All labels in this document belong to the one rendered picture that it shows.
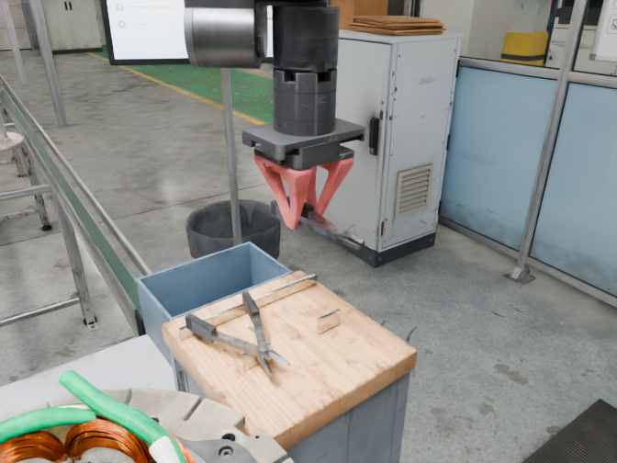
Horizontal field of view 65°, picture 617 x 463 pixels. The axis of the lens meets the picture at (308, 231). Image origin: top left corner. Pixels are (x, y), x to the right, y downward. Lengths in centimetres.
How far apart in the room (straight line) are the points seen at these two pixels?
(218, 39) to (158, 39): 81
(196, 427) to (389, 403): 22
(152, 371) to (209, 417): 54
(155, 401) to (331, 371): 16
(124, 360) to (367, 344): 57
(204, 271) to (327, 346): 25
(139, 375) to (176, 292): 30
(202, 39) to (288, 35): 7
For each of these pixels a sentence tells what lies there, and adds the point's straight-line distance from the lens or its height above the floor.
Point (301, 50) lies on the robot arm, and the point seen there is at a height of 135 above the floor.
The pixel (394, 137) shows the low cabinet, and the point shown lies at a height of 74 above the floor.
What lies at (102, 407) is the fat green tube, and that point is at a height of 115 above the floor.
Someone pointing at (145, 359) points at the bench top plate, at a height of 78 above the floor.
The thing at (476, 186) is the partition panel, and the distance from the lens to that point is 288.
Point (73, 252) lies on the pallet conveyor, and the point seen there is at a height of 38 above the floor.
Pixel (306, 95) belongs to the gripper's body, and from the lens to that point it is 43.
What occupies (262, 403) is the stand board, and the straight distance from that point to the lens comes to 46.
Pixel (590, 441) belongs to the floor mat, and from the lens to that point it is 204.
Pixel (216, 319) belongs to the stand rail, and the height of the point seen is 107.
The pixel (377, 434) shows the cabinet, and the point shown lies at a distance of 56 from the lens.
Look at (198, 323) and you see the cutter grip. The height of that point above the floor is 109.
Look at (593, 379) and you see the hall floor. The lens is 232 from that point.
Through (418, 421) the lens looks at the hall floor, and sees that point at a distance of 192.
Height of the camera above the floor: 139
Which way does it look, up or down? 26 degrees down
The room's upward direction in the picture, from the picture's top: straight up
